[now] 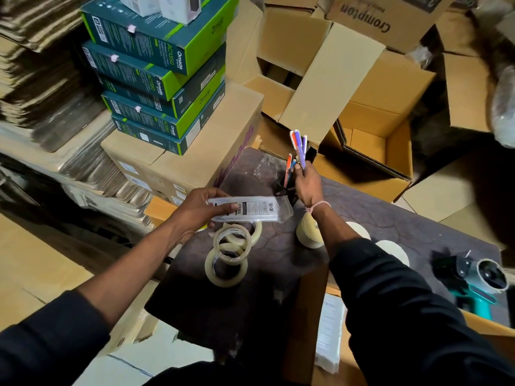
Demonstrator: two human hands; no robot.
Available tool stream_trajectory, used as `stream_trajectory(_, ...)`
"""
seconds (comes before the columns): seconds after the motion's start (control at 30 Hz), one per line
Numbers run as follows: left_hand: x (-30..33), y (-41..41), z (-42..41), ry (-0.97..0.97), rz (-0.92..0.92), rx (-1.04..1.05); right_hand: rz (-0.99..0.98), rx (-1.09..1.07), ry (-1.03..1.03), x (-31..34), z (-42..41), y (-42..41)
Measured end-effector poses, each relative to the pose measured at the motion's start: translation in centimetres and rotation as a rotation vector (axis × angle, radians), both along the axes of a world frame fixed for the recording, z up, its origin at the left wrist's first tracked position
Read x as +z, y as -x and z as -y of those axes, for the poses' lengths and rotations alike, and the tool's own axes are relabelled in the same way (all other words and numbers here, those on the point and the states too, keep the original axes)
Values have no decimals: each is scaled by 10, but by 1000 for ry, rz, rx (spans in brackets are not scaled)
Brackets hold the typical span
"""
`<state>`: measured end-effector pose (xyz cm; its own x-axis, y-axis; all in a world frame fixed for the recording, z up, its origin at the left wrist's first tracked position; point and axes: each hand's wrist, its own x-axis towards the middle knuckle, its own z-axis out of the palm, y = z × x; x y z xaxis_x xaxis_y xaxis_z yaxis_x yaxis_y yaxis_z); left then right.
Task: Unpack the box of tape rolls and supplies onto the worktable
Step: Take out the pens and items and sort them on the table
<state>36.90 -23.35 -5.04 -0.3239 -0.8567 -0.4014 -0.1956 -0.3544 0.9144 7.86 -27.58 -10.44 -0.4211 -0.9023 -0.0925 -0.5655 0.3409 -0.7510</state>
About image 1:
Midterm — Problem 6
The large flat cardboard panel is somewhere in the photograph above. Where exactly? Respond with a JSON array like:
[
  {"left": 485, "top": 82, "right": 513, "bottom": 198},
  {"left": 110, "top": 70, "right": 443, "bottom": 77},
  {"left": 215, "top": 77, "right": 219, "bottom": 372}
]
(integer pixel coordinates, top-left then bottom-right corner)
[{"left": 0, "top": 212, "right": 160, "bottom": 354}]

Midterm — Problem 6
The flat brown cardboard piece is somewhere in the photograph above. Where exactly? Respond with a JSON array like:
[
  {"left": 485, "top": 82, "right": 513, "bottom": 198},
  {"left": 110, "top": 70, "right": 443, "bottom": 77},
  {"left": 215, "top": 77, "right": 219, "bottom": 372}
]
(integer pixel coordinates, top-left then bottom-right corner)
[{"left": 436, "top": 11, "right": 496, "bottom": 133}]

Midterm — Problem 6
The person's left forearm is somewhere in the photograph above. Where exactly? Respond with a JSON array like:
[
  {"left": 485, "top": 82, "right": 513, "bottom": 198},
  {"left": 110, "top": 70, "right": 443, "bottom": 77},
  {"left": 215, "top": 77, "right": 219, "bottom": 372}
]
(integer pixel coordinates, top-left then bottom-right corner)
[{"left": 0, "top": 225, "right": 190, "bottom": 386}]

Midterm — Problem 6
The closed carton blue mark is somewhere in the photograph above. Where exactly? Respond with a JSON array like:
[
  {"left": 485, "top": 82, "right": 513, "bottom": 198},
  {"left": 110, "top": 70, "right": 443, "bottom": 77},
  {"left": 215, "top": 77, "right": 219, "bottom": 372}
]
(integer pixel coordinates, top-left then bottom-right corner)
[{"left": 263, "top": 0, "right": 322, "bottom": 11}]

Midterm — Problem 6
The folded flat brown carton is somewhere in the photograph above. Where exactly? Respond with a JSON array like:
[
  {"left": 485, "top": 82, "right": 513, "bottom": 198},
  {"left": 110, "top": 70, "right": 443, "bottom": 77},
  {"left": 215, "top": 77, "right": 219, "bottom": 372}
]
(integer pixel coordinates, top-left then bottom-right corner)
[{"left": 394, "top": 152, "right": 507, "bottom": 250}]

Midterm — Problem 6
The clear plastic wrapped bundle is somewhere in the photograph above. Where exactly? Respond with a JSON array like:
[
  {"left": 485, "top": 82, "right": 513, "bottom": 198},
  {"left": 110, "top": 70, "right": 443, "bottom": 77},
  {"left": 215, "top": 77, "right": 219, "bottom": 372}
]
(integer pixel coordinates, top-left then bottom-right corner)
[{"left": 490, "top": 64, "right": 515, "bottom": 149}]

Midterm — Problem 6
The open orange carton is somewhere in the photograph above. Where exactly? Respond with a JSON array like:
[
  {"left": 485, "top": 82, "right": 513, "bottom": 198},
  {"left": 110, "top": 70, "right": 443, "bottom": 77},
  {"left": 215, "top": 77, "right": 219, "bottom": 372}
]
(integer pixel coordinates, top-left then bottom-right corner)
[{"left": 313, "top": 50, "right": 437, "bottom": 204}]

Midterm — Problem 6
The stack of flattened cardboard sheets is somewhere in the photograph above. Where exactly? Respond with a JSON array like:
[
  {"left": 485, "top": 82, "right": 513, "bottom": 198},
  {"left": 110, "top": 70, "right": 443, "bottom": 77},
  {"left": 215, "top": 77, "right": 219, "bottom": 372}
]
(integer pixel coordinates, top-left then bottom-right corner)
[{"left": 0, "top": 0, "right": 153, "bottom": 234}]

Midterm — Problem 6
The green teal product box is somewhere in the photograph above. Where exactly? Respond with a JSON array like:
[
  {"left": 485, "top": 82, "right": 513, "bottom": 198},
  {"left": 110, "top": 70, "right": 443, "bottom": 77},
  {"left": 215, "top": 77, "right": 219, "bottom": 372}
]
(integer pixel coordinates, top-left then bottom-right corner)
[
  {"left": 79, "top": 0, "right": 240, "bottom": 77},
  {"left": 96, "top": 43, "right": 226, "bottom": 119},
  {"left": 82, "top": 40, "right": 226, "bottom": 102},
  {"left": 101, "top": 66, "right": 226, "bottom": 140},
  {"left": 111, "top": 82, "right": 226, "bottom": 157}
]

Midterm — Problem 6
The large carton purple print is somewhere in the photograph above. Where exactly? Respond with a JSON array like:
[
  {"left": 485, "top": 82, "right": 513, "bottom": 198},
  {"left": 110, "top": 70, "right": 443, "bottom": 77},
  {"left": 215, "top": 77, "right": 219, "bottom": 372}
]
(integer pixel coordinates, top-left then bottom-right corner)
[{"left": 100, "top": 82, "right": 264, "bottom": 205}]

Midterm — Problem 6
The teal tape dispenser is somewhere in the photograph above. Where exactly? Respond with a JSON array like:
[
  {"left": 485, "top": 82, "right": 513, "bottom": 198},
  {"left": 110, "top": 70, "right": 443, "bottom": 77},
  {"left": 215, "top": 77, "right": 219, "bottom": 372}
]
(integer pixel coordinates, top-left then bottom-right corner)
[{"left": 432, "top": 249, "right": 510, "bottom": 321}]

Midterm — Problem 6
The printed brown carton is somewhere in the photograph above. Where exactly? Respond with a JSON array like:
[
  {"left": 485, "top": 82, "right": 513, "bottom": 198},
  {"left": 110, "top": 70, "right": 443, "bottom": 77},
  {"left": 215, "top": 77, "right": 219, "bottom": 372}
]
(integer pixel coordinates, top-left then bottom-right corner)
[{"left": 325, "top": 0, "right": 458, "bottom": 55}]

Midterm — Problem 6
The yellowish label roll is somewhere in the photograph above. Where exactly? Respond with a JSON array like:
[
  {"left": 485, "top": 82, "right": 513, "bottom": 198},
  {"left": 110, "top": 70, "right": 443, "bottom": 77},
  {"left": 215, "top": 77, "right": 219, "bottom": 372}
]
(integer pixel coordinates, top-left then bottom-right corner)
[{"left": 296, "top": 211, "right": 325, "bottom": 250}]

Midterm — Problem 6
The white label sheet bundle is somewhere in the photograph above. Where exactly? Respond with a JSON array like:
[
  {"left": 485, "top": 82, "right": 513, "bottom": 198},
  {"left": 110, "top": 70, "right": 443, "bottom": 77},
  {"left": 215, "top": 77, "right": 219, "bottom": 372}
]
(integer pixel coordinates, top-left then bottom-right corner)
[{"left": 314, "top": 293, "right": 347, "bottom": 374}]

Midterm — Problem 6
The white label roll brown core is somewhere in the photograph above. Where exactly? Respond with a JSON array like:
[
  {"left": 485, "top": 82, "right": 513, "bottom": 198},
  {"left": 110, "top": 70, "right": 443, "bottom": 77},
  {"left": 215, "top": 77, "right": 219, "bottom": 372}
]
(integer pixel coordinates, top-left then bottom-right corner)
[{"left": 374, "top": 240, "right": 410, "bottom": 268}]

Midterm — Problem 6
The person's right hand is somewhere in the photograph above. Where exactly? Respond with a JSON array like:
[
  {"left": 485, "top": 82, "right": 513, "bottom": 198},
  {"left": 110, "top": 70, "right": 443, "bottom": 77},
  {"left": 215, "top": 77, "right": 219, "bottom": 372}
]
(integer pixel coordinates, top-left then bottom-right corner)
[{"left": 293, "top": 160, "right": 325, "bottom": 209}]

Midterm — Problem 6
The brown supply box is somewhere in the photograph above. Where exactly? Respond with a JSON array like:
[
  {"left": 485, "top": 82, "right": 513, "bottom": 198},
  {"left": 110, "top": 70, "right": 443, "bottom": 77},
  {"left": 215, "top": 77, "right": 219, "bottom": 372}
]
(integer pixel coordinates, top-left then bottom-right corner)
[{"left": 281, "top": 263, "right": 515, "bottom": 386}]

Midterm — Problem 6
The black printed shirt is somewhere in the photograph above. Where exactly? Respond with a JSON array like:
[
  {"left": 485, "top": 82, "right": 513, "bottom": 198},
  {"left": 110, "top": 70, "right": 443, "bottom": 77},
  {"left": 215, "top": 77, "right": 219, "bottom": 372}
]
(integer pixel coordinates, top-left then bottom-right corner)
[{"left": 144, "top": 359, "right": 290, "bottom": 386}]

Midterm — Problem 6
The clear pen packet yellow label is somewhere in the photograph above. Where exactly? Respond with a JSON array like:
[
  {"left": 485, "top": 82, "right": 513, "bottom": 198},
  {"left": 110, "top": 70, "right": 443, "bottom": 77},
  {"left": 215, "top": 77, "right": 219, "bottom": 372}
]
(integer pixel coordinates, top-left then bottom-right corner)
[{"left": 207, "top": 195, "right": 295, "bottom": 224}]

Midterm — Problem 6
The small orange carton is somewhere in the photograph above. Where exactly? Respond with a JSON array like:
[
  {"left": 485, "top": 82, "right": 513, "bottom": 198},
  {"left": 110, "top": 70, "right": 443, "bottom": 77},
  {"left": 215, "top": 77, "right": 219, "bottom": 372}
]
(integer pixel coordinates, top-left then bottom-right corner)
[{"left": 143, "top": 196, "right": 178, "bottom": 228}]

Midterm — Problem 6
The person's right forearm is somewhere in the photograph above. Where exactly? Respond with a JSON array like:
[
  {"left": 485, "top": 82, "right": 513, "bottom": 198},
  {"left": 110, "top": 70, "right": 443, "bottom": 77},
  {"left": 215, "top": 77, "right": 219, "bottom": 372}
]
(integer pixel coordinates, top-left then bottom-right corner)
[{"left": 312, "top": 204, "right": 515, "bottom": 386}]

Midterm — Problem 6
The white product box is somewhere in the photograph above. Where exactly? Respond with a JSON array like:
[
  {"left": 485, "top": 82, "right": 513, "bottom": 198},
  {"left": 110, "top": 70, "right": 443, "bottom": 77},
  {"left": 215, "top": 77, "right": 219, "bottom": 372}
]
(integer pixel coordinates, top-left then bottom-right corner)
[
  {"left": 119, "top": 0, "right": 161, "bottom": 17},
  {"left": 159, "top": 0, "right": 202, "bottom": 25}
]

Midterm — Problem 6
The black mesh pen holder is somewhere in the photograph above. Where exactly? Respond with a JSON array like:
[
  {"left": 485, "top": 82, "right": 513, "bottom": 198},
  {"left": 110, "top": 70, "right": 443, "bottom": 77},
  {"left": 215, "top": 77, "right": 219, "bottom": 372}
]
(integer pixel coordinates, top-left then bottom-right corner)
[{"left": 275, "top": 179, "right": 299, "bottom": 206}]

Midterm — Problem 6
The person's left hand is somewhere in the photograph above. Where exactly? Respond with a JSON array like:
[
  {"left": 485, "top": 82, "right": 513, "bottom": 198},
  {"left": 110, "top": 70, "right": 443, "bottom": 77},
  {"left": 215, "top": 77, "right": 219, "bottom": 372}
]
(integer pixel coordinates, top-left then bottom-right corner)
[{"left": 171, "top": 187, "right": 240, "bottom": 244}]

